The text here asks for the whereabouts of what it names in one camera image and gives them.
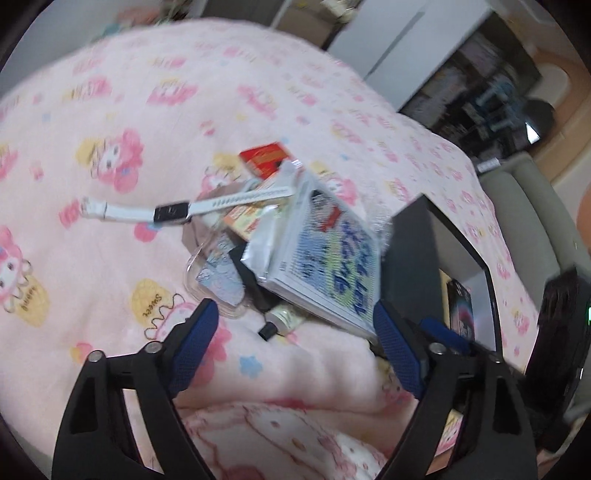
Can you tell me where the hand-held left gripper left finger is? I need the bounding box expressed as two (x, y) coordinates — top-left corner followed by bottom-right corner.
(51, 298), (220, 480)

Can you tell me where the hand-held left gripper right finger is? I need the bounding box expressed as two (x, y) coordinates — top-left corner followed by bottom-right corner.
(372, 300), (539, 480)

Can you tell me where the clear plastic card holder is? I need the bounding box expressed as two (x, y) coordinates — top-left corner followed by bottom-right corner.
(185, 231), (252, 319)

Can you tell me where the black storage box container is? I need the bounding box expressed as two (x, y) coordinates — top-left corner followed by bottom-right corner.
(379, 194), (506, 462)

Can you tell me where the cartoon book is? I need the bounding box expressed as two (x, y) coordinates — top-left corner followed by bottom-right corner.
(242, 159), (393, 337)

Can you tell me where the black rainbow screen protector box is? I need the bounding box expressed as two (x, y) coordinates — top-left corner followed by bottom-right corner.
(445, 277), (476, 342)

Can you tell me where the black flat item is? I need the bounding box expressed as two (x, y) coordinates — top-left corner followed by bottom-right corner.
(228, 244), (278, 312)

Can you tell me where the small cream tube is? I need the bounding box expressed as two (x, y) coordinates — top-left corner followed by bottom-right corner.
(259, 307), (310, 342)

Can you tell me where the brown flat packet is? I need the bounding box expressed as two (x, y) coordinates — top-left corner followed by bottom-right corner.
(182, 185), (245, 252)

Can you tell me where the grey sofa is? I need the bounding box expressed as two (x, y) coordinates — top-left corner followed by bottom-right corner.
(478, 154), (578, 301)

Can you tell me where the orange small box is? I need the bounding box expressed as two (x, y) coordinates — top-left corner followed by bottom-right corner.
(224, 203), (278, 241)

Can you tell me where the white smartwatch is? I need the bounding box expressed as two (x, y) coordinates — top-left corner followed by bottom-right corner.
(81, 182), (296, 227)

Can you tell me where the red small box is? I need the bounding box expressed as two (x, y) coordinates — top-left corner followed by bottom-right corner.
(239, 142), (296, 181)

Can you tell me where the pink printed blanket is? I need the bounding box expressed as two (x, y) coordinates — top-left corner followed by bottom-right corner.
(0, 16), (541, 480)

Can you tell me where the dark bookshelf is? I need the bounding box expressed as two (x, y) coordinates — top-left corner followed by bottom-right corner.
(399, 14), (555, 158)

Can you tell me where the white cabinet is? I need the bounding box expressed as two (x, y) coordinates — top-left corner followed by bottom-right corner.
(323, 0), (497, 112)

